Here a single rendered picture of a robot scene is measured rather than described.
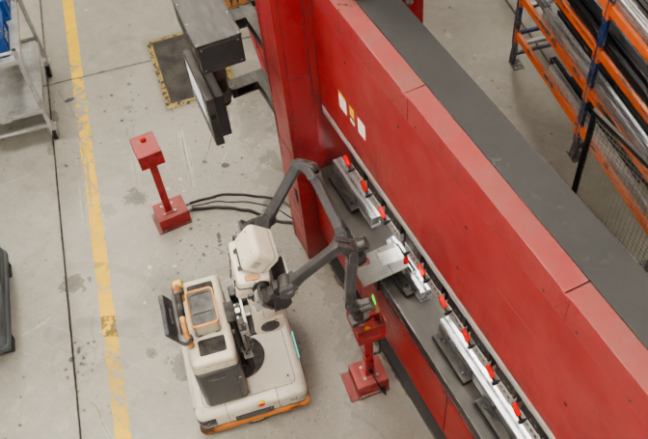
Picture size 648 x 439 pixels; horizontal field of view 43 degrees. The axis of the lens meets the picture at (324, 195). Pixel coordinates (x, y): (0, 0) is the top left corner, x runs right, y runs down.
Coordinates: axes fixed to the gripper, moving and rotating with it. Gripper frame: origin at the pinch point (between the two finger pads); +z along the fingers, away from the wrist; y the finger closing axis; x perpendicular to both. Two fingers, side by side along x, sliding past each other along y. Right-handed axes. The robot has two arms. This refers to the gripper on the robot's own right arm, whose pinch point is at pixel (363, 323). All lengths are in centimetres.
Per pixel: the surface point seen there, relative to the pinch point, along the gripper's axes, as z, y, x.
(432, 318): 1.2, 34.1, -14.5
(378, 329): 4.4, 6.0, -4.7
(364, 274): -17.3, 12.8, 16.3
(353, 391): 75, -28, 2
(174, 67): 64, -65, 331
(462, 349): -7, 40, -41
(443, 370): -1, 27, -43
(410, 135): -115, 60, 8
